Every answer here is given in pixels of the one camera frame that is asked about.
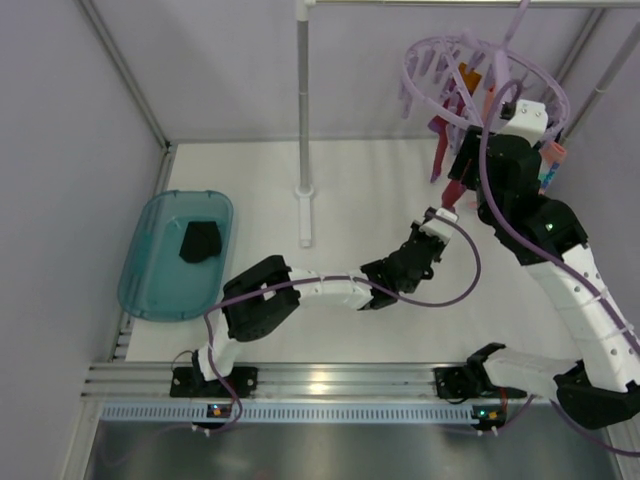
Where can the grey slotted cable duct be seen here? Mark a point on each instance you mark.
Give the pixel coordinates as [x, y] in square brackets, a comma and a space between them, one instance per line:
[303, 413]

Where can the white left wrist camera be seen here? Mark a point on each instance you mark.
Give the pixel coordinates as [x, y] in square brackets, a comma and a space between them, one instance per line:
[439, 223]

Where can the lilac round clip hanger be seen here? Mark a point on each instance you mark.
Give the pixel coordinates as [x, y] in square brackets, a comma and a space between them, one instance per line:
[455, 76]

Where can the maroon purple sock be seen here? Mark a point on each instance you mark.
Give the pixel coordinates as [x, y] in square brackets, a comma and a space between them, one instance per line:
[451, 194]
[440, 150]

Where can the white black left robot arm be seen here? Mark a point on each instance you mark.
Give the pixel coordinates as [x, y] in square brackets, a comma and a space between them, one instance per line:
[258, 301]

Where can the pink patterned sock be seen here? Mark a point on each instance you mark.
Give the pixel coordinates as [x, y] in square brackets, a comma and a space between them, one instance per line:
[552, 156]

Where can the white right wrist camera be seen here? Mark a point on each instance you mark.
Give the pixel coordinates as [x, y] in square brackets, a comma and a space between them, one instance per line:
[529, 121]

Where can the teal transparent plastic bin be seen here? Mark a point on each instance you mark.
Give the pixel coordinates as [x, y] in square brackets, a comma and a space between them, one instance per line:
[155, 283]

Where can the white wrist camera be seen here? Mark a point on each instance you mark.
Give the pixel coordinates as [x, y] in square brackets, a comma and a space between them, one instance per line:
[439, 223]
[529, 121]

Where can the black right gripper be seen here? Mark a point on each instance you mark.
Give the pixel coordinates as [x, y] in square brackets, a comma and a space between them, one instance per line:
[465, 156]

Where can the white grey rack pole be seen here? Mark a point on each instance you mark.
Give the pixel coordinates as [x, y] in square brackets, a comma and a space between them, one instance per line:
[304, 190]

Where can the black sock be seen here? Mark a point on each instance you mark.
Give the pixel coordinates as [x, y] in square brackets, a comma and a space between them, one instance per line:
[202, 240]

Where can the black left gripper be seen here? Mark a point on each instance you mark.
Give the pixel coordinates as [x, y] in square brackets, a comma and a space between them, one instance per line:
[422, 239]

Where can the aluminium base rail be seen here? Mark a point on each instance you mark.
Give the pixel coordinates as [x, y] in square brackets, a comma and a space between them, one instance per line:
[297, 381]

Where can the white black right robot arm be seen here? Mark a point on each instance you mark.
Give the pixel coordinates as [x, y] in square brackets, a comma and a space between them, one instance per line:
[601, 387]

